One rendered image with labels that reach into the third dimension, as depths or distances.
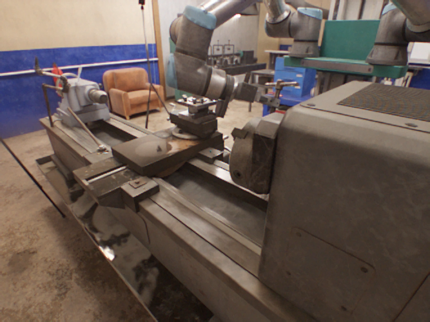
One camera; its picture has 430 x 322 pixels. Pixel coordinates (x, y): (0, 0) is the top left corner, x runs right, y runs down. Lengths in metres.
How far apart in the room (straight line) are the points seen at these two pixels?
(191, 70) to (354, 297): 0.64
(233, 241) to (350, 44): 1.32
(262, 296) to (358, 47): 1.41
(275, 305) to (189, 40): 0.73
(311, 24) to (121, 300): 2.04
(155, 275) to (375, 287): 1.00
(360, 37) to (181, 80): 1.21
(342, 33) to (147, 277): 1.73
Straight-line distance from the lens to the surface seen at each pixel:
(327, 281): 0.58
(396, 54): 1.46
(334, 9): 1.77
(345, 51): 1.68
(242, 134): 0.70
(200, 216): 0.91
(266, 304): 0.72
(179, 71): 0.67
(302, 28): 1.63
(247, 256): 0.79
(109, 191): 1.07
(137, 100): 4.87
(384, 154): 0.40
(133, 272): 1.34
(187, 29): 0.68
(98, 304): 1.80
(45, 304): 1.95
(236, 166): 0.71
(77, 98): 1.94
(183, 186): 1.28
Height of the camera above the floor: 1.45
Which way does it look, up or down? 29 degrees down
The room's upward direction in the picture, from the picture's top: straight up
